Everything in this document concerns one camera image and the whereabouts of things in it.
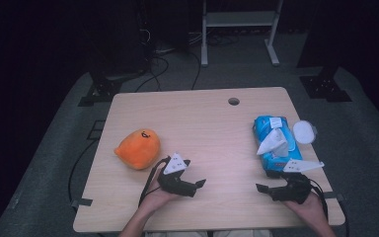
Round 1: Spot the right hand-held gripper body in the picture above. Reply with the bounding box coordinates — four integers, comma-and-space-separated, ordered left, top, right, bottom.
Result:
269, 158, 325, 204

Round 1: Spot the black stand with base plate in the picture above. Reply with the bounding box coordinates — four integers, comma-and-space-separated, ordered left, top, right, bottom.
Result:
77, 48, 149, 107
297, 33, 353, 103

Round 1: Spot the grey tape piece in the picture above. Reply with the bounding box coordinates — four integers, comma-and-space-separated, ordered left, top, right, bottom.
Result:
71, 197, 94, 208
320, 191, 345, 201

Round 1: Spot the white round lid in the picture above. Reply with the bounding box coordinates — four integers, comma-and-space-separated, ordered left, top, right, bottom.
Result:
291, 119, 318, 145

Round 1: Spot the black floor cable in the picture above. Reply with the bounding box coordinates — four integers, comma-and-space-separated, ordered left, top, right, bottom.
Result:
134, 55, 171, 93
67, 139, 98, 211
190, 50, 201, 91

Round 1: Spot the person's left hand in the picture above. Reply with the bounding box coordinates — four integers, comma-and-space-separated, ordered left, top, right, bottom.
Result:
139, 176, 179, 215

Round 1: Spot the blue wet wipe pack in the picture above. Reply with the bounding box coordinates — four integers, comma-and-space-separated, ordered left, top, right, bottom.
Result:
252, 115, 304, 173

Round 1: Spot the white wet wipe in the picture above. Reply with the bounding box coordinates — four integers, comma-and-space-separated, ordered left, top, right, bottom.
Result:
256, 127, 289, 158

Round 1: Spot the white metal stand frame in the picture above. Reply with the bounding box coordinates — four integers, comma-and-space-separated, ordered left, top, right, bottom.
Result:
200, 0, 284, 67

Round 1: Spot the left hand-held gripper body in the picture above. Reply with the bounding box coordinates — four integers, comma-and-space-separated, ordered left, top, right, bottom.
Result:
157, 152, 198, 198

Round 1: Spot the bundle of dark cables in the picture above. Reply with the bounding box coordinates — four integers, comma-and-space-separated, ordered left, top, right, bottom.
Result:
187, 31, 241, 47

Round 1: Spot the orange plush toy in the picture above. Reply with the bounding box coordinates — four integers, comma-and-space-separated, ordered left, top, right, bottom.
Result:
114, 127, 162, 171

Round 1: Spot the person's right hand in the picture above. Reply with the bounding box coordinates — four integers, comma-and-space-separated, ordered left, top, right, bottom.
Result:
284, 194, 327, 228

